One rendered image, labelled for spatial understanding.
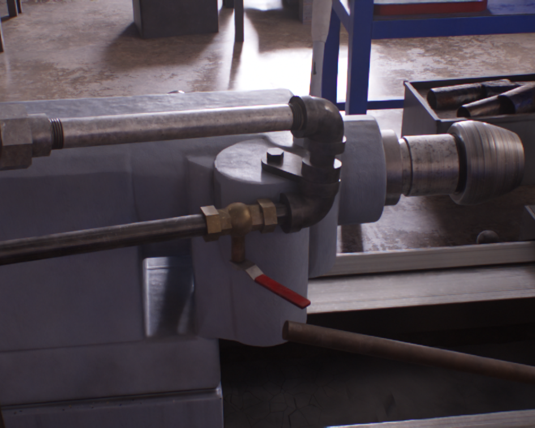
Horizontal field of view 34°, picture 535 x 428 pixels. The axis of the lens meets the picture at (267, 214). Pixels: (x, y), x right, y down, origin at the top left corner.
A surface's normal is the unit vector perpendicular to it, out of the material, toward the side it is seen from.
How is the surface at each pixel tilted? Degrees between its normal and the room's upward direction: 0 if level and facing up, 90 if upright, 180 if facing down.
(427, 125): 90
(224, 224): 68
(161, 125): 63
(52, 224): 76
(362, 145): 39
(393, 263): 45
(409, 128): 90
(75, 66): 0
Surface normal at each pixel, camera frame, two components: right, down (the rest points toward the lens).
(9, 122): 0.43, -0.11
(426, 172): 0.12, 0.28
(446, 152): 0.08, -0.30
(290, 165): 0.00, -0.86
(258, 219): 0.36, 0.11
